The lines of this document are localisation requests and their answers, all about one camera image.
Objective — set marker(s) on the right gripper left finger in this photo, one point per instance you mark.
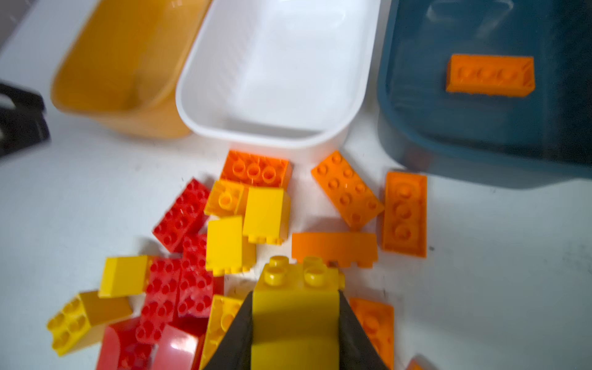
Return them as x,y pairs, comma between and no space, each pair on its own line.
234,351

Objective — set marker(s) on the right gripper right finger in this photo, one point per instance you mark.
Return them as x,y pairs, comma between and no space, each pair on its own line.
356,352

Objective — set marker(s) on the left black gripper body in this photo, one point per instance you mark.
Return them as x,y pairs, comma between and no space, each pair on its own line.
24,125

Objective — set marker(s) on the yellow lego brick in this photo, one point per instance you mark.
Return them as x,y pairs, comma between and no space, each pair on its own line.
82,321
223,311
125,276
296,315

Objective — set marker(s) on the orange lego brick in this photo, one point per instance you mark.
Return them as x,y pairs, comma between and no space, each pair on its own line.
405,216
256,170
377,320
344,249
349,194
492,75

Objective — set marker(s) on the yellow plastic container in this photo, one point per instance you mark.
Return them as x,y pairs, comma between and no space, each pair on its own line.
122,70

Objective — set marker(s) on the red lego brick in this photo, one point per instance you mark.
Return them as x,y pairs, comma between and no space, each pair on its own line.
185,216

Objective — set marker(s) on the dark teal plastic container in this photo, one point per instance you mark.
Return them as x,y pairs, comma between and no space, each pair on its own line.
501,141

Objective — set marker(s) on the white plastic container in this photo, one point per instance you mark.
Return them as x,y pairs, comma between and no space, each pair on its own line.
279,78

